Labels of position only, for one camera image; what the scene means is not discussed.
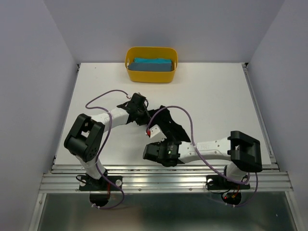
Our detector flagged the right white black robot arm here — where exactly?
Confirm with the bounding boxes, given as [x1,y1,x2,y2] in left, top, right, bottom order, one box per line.
[143,131,263,188]

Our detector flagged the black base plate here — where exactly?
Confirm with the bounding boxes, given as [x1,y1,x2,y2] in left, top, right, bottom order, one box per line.
[76,175,119,192]
[206,175,250,191]

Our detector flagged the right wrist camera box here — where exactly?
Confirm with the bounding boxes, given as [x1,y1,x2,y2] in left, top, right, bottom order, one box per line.
[146,125,167,142]

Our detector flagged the yellow plastic basket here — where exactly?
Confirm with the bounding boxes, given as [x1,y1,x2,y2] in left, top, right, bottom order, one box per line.
[125,47,178,83]

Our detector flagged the aluminium front rail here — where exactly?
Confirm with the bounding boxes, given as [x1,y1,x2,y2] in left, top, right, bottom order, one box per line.
[39,165,293,193]

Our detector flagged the grey blue folded t shirt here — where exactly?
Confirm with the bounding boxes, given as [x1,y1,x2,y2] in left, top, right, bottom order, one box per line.
[128,62,173,72]

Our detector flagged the black t shirt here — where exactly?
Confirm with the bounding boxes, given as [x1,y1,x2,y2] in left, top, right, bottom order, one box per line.
[150,109,191,142]

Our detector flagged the right aluminium side rail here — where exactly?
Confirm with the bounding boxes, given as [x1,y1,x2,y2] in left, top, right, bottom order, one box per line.
[242,63,280,172]

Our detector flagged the teal folded t shirt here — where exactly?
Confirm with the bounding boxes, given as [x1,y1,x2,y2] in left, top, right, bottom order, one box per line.
[133,57,172,65]

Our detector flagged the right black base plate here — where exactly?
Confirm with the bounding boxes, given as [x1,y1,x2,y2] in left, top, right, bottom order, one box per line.
[206,175,250,191]

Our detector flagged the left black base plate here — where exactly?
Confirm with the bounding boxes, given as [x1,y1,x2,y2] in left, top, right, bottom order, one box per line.
[76,175,119,192]

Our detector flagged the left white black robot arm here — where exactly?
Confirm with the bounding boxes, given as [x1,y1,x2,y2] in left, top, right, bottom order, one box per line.
[64,93,150,191]

